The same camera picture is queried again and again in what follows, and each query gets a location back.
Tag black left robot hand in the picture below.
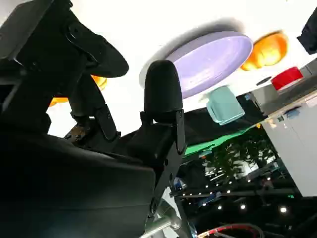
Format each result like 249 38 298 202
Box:
296 8 317 55

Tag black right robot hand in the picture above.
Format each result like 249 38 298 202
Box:
0 0 188 238

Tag orange toy bread roll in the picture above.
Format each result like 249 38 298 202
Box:
48 75 108 108
239 31 289 72

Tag red emergency stop button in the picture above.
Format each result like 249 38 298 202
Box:
270 66 303 92

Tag black round disc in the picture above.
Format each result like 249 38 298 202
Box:
256 77 273 86

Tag grey control box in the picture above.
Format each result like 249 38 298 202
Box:
247 59 317 117

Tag lilac plate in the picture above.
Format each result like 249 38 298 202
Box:
139 31 255 100

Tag pale green mug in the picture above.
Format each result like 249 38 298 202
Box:
199 85 246 126

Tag silver metal pipe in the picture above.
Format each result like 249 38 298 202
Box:
143 200 183 238

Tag white cabinet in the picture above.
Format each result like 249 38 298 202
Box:
261 95 317 198

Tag green cloth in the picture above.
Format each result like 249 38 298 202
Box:
184 123 261 157

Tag red cable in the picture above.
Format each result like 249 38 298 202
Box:
198 223 264 238

